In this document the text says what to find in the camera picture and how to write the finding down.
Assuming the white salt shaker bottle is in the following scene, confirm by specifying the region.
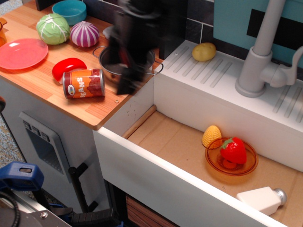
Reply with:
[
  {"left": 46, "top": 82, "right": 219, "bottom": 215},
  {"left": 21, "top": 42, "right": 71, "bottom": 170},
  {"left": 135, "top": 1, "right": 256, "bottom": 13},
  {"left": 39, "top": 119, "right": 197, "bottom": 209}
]
[{"left": 236, "top": 187, "right": 287, "bottom": 216}]

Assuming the pink plastic plate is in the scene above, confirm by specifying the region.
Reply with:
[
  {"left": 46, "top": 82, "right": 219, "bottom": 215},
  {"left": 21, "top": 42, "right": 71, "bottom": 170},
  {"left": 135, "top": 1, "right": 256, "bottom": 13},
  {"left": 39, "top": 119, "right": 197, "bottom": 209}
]
[{"left": 0, "top": 38, "right": 48, "bottom": 70}]

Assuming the green toy cabbage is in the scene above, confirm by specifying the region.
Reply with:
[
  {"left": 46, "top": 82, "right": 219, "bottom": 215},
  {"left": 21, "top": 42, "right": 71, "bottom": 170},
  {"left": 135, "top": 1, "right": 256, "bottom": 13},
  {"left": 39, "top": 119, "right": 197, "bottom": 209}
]
[{"left": 36, "top": 13, "right": 70, "bottom": 45}]

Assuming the blue clamp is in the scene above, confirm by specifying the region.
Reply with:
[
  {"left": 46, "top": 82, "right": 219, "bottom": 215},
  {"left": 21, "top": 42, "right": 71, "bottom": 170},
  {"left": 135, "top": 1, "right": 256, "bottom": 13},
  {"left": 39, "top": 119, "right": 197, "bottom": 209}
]
[{"left": 0, "top": 161, "right": 44, "bottom": 192}]

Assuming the stainless steel pot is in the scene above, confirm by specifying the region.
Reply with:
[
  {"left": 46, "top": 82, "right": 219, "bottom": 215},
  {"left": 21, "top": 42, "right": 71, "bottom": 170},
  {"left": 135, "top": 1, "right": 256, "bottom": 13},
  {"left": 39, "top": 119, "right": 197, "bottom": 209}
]
[{"left": 92, "top": 45, "right": 164, "bottom": 85}]

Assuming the yellow toy corn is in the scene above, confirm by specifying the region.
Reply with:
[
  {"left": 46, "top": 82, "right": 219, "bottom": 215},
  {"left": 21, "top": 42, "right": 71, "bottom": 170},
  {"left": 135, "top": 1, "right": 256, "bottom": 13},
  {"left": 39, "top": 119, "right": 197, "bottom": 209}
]
[{"left": 202, "top": 125, "right": 222, "bottom": 149}]

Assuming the grey toy faucet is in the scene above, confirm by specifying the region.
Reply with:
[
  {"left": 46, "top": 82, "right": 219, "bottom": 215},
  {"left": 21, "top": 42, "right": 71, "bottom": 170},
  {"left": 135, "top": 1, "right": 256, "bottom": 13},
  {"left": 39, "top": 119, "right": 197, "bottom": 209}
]
[{"left": 235, "top": 0, "right": 303, "bottom": 97}]

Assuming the black cable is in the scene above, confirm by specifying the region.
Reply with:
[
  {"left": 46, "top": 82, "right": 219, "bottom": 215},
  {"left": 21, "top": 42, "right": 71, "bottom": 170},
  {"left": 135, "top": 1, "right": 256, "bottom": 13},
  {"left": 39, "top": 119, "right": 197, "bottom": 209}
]
[{"left": 0, "top": 191, "right": 22, "bottom": 227}]

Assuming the red toy strawberry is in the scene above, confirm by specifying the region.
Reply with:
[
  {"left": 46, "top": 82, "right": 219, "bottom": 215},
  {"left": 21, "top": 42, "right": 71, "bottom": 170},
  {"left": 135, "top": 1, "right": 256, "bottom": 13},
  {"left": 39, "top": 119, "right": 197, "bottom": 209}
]
[{"left": 220, "top": 137, "right": 247, "bottom": 164}]

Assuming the yellow toy potato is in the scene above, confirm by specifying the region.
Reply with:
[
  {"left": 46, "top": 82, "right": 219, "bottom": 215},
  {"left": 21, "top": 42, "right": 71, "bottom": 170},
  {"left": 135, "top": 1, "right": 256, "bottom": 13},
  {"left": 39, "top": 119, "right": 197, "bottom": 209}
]
[{"left": 192, "top": 43, "right": 216, "bottom": 61}]

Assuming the orange beans can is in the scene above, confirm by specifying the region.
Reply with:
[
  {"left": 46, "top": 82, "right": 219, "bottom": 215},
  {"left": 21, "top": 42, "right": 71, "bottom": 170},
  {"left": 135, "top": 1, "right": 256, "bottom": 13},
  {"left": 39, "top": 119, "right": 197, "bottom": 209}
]
[{"left": 62, "top": 69, "right": 105, "bottom": 99}]

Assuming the orange transparent cup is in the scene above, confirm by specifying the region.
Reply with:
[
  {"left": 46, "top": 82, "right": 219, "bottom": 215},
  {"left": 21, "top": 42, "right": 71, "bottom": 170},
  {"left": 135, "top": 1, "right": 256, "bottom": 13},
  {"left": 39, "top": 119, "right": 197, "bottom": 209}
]
[{"left": 0, "top": 18, "right": 7, "bottom": 46}]

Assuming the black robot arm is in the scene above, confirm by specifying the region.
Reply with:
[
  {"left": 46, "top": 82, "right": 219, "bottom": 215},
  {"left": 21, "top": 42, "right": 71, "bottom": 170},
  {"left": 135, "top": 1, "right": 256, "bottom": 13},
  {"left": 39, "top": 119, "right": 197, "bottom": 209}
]
[{"left": 109, "top": 0, "right": 187, "bottom": 95}]

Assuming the teal plastic bowl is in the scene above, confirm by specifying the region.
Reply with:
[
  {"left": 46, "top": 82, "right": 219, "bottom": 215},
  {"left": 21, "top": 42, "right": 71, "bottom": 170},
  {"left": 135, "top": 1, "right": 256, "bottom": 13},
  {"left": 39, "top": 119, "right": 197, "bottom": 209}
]
[{"left": 52, "top": 0, "right": 87, "bottom": 26}]

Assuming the black oven door handle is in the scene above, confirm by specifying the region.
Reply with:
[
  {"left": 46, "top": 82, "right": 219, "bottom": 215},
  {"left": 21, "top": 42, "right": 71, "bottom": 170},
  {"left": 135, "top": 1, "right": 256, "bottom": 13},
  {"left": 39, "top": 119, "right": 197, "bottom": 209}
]
[{"left": 68, "top": 163, "right": 98, "bottom": 213}]

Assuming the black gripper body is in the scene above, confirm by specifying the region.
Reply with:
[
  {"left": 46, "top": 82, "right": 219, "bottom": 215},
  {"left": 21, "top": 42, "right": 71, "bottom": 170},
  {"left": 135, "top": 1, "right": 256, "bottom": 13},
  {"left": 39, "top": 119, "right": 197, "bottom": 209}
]
[{"left": 108, "top": 21, "right": 161, "bottom": 71}]

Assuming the orange transparent dish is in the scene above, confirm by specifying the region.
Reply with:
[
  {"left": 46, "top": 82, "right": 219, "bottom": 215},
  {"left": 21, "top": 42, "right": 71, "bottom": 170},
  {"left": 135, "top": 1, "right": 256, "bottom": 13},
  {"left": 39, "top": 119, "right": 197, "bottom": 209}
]
[{"left": 205, "top": 137, "right": 258, "bottom": 176}]

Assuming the grey oven control panel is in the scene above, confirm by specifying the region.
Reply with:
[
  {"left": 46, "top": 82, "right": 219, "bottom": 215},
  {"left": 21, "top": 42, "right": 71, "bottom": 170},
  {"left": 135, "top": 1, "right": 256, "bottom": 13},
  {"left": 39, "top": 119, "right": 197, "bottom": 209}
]
[{"left": 19, "top": 112, "right": 71, "bottom": 183}]

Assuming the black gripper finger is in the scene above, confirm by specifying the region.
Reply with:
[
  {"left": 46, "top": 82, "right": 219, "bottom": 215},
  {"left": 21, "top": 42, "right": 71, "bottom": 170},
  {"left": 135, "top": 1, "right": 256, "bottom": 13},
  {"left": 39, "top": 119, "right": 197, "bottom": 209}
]
[{"left": 117, "top": 68, "right": 146, "bottom": 95}]

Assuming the purple striped toy onion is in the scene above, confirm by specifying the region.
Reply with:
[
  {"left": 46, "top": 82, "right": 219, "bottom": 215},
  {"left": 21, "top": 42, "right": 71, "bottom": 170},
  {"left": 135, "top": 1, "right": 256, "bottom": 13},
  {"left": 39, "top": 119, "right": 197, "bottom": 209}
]
[{"left": 70, "top": 21, "right": 100, "bottom": 48}]

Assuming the toy fried egg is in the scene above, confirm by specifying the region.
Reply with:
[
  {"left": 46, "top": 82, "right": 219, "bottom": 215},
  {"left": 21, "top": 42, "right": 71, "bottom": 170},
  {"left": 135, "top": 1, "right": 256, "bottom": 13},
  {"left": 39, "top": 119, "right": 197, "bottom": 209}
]
[{"left": 102, "top": 26, "right": 114, "bottom": 40}]

